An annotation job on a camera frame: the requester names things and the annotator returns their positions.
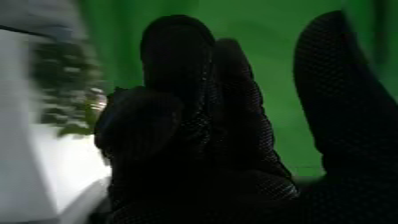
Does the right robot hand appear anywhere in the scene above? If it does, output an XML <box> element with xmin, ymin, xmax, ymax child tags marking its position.
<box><xmin>86</xmin><ymin>9</ymin><xmax>398</xmax><ymax>224</ymax></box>

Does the green plant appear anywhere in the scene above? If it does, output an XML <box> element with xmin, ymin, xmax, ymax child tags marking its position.
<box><xmin>31</xmin><ymin>41</ymin><xmax>111</xmax><ymax>138</ymax></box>

